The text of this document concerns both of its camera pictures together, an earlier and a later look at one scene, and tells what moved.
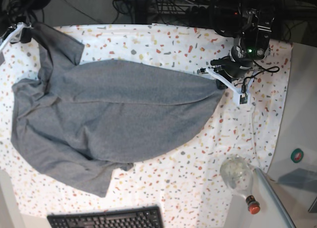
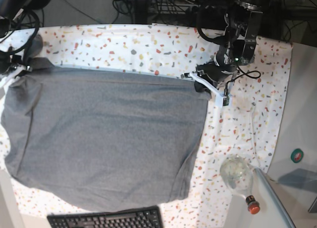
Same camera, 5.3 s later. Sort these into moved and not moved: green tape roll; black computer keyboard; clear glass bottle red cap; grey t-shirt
Moved: grey t-shirt
Not moved: black computer keyboard; green tape roll; clear glass bottle red cap
